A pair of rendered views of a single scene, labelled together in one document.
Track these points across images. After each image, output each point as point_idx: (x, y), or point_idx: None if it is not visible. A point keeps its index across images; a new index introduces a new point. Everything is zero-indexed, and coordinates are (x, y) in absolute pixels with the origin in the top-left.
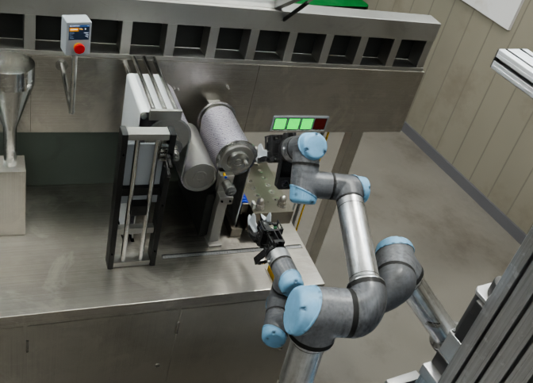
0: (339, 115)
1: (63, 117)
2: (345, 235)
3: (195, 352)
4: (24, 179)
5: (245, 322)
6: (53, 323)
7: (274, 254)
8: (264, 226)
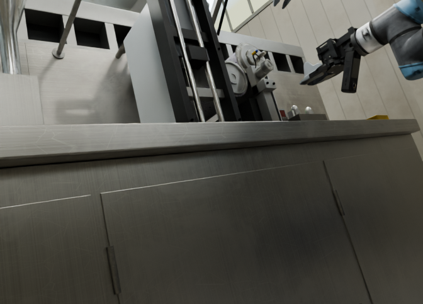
0: (289, 108)
1: (71, 110)
2: None
3: (385, 264)
4: (38, 87)
5: (395, 192)
6: (155, 185)
7: (362, 27)
8: (326, 43)
